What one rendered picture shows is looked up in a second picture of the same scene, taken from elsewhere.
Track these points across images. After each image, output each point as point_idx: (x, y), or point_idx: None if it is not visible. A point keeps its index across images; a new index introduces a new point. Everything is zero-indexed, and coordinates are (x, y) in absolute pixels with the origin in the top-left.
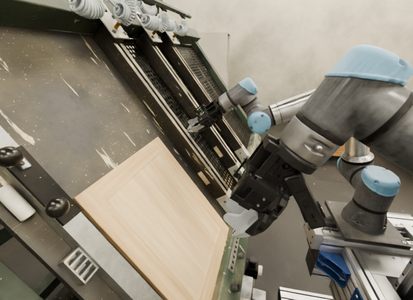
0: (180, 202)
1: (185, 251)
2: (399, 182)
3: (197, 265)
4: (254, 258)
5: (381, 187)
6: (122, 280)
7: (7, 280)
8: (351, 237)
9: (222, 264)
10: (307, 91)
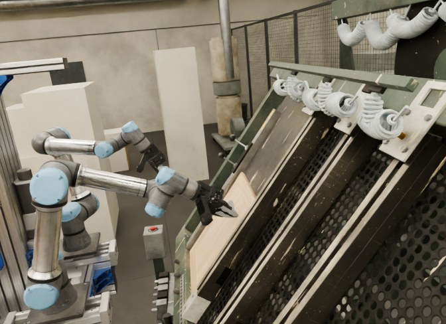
0: (222, 234)
1: (208, 240)
2: None
3: (200, 251)
4: (166, 315)
5: None
6: None
7: None
8: (83, 282)
9: (188, 274)
10: (115, 173)
